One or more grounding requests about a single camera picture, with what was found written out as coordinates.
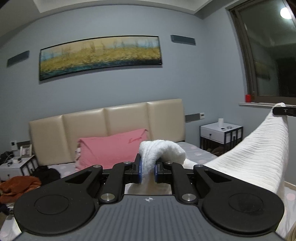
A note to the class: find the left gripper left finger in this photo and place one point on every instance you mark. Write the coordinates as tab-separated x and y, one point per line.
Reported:
67	204

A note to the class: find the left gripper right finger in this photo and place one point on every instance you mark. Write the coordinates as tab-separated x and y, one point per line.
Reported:
229	204

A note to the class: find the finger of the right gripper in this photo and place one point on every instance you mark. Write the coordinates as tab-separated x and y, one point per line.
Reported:
288	111

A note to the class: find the window sill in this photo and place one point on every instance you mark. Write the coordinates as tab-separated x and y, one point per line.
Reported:
257	104

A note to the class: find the black clothing heap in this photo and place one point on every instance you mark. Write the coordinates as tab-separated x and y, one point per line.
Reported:
46	175

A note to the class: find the red cup on sill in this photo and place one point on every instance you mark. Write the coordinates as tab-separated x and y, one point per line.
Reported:
248	98

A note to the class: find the orange brown cloth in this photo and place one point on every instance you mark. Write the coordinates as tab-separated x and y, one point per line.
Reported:
15	187

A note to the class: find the white black left nightstand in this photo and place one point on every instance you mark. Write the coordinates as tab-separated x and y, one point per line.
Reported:
15	167

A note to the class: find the white black nightstand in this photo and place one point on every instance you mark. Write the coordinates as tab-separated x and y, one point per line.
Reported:
226	137
15	167

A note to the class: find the beige padded headboard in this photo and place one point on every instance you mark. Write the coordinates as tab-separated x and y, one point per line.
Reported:
54	139

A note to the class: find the pink pillow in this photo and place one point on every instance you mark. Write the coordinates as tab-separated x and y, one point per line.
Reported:
108	151

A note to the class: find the polka dot bed sheet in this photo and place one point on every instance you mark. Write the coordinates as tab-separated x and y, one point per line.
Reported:
194	155

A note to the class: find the white cup on nightstand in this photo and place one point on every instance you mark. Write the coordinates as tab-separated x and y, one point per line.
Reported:
221	122

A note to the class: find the white black right nightstand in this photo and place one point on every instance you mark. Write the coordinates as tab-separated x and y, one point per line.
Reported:
226	137

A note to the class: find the dark framed window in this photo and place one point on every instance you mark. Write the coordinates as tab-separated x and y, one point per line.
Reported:
266	34

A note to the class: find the landscape painting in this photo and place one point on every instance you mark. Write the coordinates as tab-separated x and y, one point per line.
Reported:
99	53

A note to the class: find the photo frame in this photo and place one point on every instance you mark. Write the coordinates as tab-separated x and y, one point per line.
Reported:
26	151

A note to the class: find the wall switch panel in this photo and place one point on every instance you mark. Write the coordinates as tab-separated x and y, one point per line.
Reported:
194	117

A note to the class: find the dark wall sconce right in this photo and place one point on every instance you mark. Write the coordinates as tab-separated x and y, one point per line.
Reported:
183	40

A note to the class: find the dark wall sconce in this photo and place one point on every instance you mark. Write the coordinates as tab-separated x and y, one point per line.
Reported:
18	58
183	40

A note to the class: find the dark wall sconce left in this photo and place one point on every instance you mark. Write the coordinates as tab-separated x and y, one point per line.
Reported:
18	58

